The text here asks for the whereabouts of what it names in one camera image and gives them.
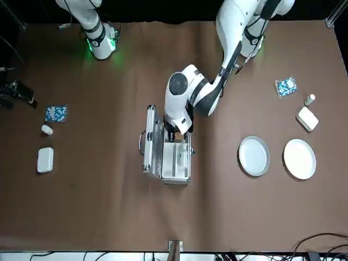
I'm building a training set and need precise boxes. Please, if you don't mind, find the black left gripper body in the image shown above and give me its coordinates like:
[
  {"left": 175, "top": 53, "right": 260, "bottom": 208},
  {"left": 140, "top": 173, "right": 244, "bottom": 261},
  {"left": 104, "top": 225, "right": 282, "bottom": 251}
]
[{"left": 163, "top": 116, "right": 178, "bottom": 142}]

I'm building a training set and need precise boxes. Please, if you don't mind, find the white hydrogen peroxide bottle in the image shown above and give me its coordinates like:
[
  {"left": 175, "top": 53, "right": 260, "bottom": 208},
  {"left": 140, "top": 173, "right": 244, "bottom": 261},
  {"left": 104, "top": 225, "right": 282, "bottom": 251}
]
[{"left": 177, "top": 145, "right": 189, "bottom": 167}]

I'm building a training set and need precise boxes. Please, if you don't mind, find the black floor cable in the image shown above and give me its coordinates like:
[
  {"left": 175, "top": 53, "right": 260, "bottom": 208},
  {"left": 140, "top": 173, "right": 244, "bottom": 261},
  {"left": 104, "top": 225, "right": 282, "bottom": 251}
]
[
  {"left": 293, "top": 232, "right": 348, "bottom": 254},
  {"left": 325, "top": 243, "right": 348, "bottom": 256}
]

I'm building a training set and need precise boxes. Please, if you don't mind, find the aluminium frame bar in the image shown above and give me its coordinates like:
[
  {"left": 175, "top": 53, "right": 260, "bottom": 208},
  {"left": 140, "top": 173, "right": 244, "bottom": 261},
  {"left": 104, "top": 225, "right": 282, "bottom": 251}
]
[{"left": 325, "top": 0, "right": 348, "bottom": 28}]

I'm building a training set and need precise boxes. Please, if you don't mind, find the white side table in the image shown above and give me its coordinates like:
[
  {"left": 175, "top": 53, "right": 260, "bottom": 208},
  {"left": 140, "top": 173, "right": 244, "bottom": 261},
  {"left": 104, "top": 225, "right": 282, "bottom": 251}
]
[{"left": 0, "top": 251, "right": 348, "bottom": 261}]

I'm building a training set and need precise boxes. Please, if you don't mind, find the silver aluminium medical case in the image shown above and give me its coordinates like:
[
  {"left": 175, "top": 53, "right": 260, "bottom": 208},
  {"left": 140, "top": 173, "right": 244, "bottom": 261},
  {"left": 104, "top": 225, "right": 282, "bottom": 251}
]
[{"left": 139, "top": 104, "right": 196, "bottom": 186}]

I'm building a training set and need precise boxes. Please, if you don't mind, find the white plastic box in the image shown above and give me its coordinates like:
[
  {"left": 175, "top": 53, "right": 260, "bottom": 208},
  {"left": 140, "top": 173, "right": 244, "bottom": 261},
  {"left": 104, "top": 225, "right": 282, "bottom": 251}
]
[
  {"left": 36, "top": 147, "right": 54, "bottom": 174},
  {"left": 295, "top": 106, "right": 319, "bottom": 133}
]

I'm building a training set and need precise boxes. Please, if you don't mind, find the gray round plate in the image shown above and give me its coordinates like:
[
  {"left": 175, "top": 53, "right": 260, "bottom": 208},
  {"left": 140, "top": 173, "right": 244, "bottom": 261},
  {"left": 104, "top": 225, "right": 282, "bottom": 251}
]
[{"left": 238, "top": 135, "right": 271, "bottom": 179}]

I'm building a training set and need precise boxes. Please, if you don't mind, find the white round plate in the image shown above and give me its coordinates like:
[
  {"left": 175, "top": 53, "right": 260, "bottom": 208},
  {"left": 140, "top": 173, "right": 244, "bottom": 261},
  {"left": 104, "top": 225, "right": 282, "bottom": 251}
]
[{"left": 283, "top": 138, "right": 317, "bottom": 181}]

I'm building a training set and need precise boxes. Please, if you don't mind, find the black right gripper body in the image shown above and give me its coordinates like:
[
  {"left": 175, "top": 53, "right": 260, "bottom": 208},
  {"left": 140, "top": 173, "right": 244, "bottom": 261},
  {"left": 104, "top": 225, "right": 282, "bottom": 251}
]
[{"left": 11, "top": 78, "right": 34, "bottom": 101}]

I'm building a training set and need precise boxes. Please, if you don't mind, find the aluminium camera post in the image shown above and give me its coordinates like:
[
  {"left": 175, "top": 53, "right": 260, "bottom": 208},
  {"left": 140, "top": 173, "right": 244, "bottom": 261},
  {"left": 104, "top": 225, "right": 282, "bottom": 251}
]
[{"left": 167, "top": 240, "right": 183, "bottom": 261}]

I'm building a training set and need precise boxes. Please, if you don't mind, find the blue capsule bag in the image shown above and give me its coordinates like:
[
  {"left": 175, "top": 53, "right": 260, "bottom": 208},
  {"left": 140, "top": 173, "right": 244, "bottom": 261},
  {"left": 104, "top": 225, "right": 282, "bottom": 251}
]
[
  {"left": 274, "top": 77, "right": 299, "bottom": 98},
  {"left": 45, "top": 104, "right": 69, "bottom": 123}
]

